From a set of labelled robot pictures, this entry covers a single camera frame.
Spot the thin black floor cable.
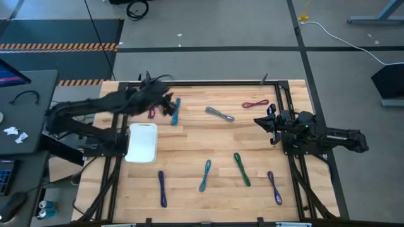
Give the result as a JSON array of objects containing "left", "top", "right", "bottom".
[{"left": 83, "top": 0, "right": 117, "bottom": 81}]

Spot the computer monitor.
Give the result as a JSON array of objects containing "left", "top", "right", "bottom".
[{"left": 0, "top": 58, "right": 32, "bottom": 88}]

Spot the grey USB-C cable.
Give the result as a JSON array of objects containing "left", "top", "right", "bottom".
[{"left": 205, "top": 106, "right": 235, "bottom": 122}]

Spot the white plastic bin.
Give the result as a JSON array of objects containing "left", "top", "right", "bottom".
[{"left": 124, "top": 122, "right": 158, "bottom": 164}]

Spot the white floor cable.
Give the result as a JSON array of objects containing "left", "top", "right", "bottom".
[{"left": 300, "top": 20, "right": 404, "bottom": 66}]

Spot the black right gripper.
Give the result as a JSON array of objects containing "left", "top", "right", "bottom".
[{"left": 253, "top": 103, "right": 296, "bottom": 146}]

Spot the black hazard-striped floor mat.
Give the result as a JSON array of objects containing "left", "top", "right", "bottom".
[{"left": 0, "top": 18, "right": 125, "bottom": 87}]

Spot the black side desk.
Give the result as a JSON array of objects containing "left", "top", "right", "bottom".
[{"left": 0, "top": 69, "right": 60, "bottom": 158}]

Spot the black computer mouse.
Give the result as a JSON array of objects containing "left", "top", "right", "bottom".
[{"left": 0, "top": 192, "right": 28, "bottom": 223}]

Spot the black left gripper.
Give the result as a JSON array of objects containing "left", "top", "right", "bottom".
[{"left": 138, "top": 78, "right": 177, "bottom": 117}]

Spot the coiled black cable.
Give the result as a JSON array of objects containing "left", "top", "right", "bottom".
[{"left": 126, "top": 0, "right": 150, "bottom": 21}]

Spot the black box on grey base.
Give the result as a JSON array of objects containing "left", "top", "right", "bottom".
[{"left": 371, "top": 62, "right": 404, "bottom": 108}]

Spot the yellow plug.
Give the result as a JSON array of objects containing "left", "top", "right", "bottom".
[{"left": 298, "top": 0, "right": 312, "bottom": 23}]

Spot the teal drink can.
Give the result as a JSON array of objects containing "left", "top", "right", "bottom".
[
  {"left": 37, "top": 208, "right": 58, "bottom": 219},
  {"left": 38, "top": 200, "right": 58, "bottom": 210}
]

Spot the dark red USB-C cable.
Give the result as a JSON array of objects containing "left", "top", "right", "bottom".
[{"left": 242, "top": 99, "right": 270, "bottom": 109}]

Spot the short black curved cable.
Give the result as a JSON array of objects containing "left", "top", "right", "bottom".
[{"left": 9, "top": 90, "right": 40, "bottom": 106}]

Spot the teal USB-C cable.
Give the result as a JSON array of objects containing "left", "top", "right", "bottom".
[
  {"left": 170, "top": 97, "right": 182, "bottom": 126},
  {"left": 198, "top": 159, "right": 212, "bottom": 193}
]

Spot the black aluminium table frame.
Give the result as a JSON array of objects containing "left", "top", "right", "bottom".
[{"left": 75, "top": 80, "right": 342, "bottom": 227}]

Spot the blue-grey table leg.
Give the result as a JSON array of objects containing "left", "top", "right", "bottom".
[{"left": 347, "top": 0, "right": 404, "bottom": 26}]

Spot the black keyboard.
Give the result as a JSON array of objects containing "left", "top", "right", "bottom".
[{"left": 0, "top": 159, "right": 20, "bottom": 197}]

